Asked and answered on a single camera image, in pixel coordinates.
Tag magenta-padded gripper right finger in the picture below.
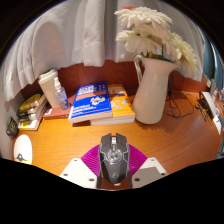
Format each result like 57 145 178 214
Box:
126 144 168 190

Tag white laptop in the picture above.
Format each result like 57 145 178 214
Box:
198 91 220 121

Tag white penguin print mouse pad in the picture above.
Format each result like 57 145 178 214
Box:
13 134 34 165

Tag clear spray bottle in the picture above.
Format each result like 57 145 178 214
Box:
53 76 70 111

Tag white flat sheet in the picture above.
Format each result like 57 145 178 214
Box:
213 114 224 136

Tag black cable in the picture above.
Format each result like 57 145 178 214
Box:
164 71 201 119

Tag orange cover book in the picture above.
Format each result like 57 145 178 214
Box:
90 83 137 127

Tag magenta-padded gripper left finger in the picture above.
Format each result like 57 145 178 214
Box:
59 144 103 190

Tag black spine book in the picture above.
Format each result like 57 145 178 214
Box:
17 98 48 118
17 104 48 122

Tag white ceramic jug vase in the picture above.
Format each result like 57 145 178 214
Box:
132 54 179 125

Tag red-brown book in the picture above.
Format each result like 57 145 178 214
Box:
43 94 81 121

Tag white curtain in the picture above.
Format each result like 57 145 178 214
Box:
1 0 206 103

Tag white and yellow book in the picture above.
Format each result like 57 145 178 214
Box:
17 110 46 131

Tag blue cover book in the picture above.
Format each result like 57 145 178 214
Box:
68 80 114 124

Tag grey black computer mouse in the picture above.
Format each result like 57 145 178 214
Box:
98 132 130 186

